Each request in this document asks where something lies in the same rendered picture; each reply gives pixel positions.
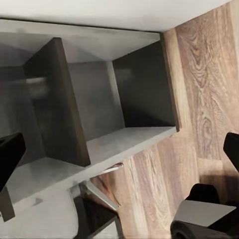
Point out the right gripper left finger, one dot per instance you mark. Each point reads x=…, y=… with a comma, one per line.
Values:
x=12, y=148

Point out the desk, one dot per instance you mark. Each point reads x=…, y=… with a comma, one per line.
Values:
x=84, y=99

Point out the swivel chair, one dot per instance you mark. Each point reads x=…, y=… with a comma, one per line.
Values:
x=55, y=218

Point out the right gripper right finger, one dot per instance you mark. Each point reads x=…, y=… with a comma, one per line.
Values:
x=231, y=148

